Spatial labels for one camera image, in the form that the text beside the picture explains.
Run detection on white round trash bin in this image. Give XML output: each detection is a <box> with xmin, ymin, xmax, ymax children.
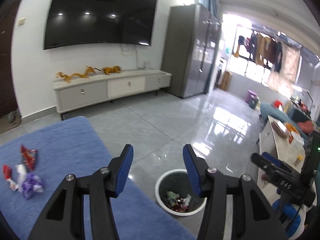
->
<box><xmin>154</xmin><ymin>169</ymin><xmax>206</xmax><ymax>217</ymax></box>

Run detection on white side table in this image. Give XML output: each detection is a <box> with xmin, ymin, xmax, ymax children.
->
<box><xmin>257</xmin><ymin>116</ymin><xmax>305</xmax><ymax>204</ymax></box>

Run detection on teal sofa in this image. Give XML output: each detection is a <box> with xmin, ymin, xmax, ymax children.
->
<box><xmin>260</xmin><ymin>102</ymin><xmax>319</xmax><ymax>140</ymax></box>

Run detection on purple storage box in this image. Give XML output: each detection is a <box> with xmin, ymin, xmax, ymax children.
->
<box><xmin>245</xmin><ymin>90</ymin><xmax>259</xmax><ymax>109</ymax></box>

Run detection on blue fluffy blanket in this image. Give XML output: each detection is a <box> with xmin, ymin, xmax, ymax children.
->
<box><xmin>1</xmin><ymin>116</ymin><xmax>194</xmax><ymax>239</ymax></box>

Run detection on white low TV cabinet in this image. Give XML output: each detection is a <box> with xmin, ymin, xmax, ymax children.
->
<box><xmin>53</xmin><ymin>69</ymin><xmax>172</xmax><ymax>114</ymax></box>

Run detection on cardboard box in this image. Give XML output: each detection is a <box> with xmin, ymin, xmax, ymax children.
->
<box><xmin>220</xmin><ymin>71</ymin><xmax>232</xmax><ymax>91</ymax></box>

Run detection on purple foil wrapper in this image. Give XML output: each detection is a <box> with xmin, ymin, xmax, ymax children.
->
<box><xmin>22</xmin><ymin>173</ymin><xmax>44</xmax><ymax>199</ymax></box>

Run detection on red orange snack bag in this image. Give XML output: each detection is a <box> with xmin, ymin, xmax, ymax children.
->
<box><xmin>21</xmin><ymin>145</ymin><xmax>37</xmax><ymax>171</ymax></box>

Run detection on golden tiger figurine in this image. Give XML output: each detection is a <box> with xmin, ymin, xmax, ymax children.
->
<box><xmin>102</xmin><ymin>66</ymin><xmax>121</xmax><ymax>75</ymax></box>

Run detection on white plastic bag scrap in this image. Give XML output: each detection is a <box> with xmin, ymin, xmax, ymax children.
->
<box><xmin>16</xmin><ymin>164</ymin><xmax>27</xmax><ymax>192</ymax></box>

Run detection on golden dragon figurine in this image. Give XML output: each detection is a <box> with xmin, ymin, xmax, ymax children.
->
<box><xmin>55</xmin><ymin>66</ymin><xmax>101</xmax><ymax>83</ymax></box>

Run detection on red white snack packet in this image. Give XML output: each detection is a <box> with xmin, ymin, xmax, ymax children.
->
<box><xmin>2</xmin><ymin>165</ymin><xmax>18</xmax><ymax>192</ymax></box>

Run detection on grey slipper pair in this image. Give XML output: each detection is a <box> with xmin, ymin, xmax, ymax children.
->
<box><xmin>4</xmin><ymin>110</ymin><xmax>21</xmax><ymax>125</ymax></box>

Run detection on hanging clothes on rack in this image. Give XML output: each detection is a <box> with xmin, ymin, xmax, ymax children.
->
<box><xmin>227</xmin><ymin>26</ymin><xmax>302</xmax><ymax>93</ymax></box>

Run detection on dark brown entrance door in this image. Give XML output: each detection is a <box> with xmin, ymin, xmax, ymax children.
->
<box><xmin>0</xmin><ymin>0</ymin><xmax>21</xmax><ymax>117</ymax></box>

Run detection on grey double-door refrigerator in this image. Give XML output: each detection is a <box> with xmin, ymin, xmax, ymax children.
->
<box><xmin>162</xmin><ymin>4</ymin><xmax>220</xmax><ymax>98</ymax></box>

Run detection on large black wall television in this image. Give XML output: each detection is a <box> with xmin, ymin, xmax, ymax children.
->
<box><xmin>43</xmin><ymin>0</ymin><xmax>157</xmax><ymax>50</ymax></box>

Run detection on beige wall switch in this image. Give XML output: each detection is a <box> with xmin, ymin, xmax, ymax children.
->
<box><xmin>17</xmin><ymin>17</ymin><xmax>26</xmax><ymax>26</ymax></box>

